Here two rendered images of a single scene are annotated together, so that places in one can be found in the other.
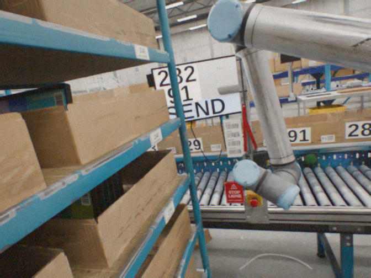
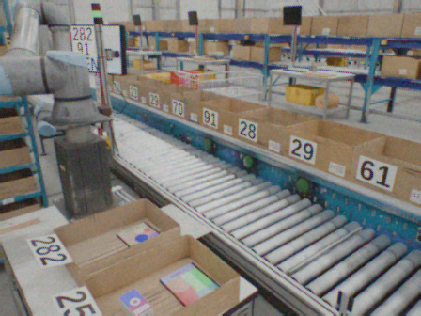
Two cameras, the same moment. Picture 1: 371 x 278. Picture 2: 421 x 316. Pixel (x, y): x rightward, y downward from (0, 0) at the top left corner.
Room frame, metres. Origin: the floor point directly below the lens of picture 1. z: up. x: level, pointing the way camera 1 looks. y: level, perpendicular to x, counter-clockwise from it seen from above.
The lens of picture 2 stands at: (-0.28, -2.04, 1.54)
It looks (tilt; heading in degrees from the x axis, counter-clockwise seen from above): 21 degrees down; 34
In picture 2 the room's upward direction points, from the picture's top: straight up
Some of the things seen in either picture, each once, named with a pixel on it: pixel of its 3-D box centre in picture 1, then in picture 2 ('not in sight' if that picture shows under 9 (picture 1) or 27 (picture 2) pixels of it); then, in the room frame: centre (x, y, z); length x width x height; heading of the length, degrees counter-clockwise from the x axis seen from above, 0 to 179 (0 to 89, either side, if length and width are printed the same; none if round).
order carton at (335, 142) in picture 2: not in sight; (332, 147); (1.41, -1.63, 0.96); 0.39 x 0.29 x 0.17; 71
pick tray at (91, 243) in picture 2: not in sight; (118, 238); (0.41, -1.14, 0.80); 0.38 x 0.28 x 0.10; 163
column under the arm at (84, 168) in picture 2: not in sight; (84, 172); (0.57, -0.75, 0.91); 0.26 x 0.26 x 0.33; 74
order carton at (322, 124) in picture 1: (303, 130); (233, 117); (1.66, -0.89, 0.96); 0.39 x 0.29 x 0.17; 71
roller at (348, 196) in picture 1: (340, 186); (186, 169); (1.20, -0.84, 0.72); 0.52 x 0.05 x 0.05; 161
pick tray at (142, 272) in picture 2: not in sight; (162, 290); (0.30, -1.46, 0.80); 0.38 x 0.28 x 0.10; 161
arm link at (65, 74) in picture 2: not in sight; (67, 72); (0.56, -0.75, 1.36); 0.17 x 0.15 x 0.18; 144
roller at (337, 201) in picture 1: (328, 186); (180, 166); (1.22, -0.78, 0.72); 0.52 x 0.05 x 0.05; 161
